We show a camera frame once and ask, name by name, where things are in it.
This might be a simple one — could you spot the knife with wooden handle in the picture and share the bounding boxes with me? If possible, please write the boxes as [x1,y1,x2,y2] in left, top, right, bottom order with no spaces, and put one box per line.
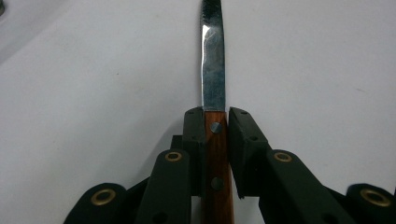
[199,0,235,224]

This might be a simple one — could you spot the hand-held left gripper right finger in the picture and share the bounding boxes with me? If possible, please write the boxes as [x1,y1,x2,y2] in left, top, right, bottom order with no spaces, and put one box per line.
[228,106,275,200]

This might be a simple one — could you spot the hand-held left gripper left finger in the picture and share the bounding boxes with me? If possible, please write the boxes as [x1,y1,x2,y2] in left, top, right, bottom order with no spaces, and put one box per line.
[170,106,207,198]

